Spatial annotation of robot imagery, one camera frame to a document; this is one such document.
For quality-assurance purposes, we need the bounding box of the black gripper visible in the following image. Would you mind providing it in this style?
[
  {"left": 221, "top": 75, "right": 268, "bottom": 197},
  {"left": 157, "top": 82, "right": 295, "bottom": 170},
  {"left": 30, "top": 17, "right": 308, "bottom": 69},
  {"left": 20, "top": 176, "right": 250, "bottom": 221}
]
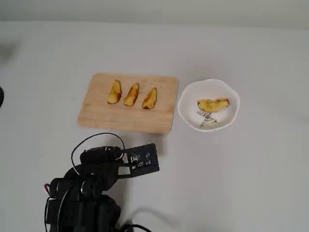
[{"left": 79, "top": 146, "right": 126, "bottom": 191}]

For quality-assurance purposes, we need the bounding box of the apple slice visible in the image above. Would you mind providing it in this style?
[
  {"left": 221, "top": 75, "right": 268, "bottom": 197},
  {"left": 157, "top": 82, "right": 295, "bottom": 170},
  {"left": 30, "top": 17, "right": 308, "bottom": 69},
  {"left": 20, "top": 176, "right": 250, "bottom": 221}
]
[
  {"left": 141, "top": 87, "right": 158, "bottom": 110},
  {"left": 107, "top": 79, "right": 122, "bottom": 105},
  {"left": 197, "top": 97, "right": 230, "bottom": 113},
  {"left": 123, "top": 82, "right": 140, "bottom": 107}
]

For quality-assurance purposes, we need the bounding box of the wooden cutting board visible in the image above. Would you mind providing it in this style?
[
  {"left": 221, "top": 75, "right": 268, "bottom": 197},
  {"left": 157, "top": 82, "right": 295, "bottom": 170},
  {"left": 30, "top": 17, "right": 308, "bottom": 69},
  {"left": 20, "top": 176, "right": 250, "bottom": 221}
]
[{"left": 77, "top": 72, "right": 180, "bottom": 135}]

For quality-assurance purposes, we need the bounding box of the white ceramic bowl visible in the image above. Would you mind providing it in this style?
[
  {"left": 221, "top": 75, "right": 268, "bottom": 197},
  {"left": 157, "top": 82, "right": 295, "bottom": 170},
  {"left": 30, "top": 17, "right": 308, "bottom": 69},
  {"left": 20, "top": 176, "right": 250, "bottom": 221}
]
[{"left": 177, "top": 79, "right": 241, "bottom": 132}]

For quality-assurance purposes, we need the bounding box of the thin black cable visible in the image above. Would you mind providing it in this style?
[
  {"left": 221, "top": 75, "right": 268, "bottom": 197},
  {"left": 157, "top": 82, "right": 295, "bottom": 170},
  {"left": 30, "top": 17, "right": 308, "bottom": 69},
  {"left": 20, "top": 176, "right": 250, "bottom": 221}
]
[{"left": 71, "top": 132, "right": 125, "bottom": 174}]

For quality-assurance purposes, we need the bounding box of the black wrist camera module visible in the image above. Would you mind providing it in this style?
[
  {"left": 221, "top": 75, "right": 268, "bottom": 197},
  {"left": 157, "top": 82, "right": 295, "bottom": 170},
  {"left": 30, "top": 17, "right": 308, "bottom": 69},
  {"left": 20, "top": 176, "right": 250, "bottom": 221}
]
[{"left": 119, "top": 143, "right": 161, "bottom": 180}]

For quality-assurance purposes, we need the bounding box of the thick black cable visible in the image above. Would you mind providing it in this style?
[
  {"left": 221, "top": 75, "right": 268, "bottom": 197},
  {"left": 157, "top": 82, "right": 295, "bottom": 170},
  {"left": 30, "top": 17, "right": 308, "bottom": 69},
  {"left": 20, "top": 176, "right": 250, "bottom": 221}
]
[{"left": 119, "top": 223, "right": 152, "bottom": 232}]

